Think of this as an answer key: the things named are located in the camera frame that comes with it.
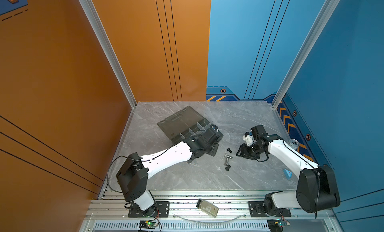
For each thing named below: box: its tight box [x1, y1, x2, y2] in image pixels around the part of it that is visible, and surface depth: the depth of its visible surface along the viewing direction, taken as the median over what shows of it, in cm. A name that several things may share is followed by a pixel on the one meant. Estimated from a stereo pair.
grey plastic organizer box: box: [157, 105, 210, 143], surface depth 111 cm
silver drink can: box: [287, 138, 300, 150], surface depth 83 cm
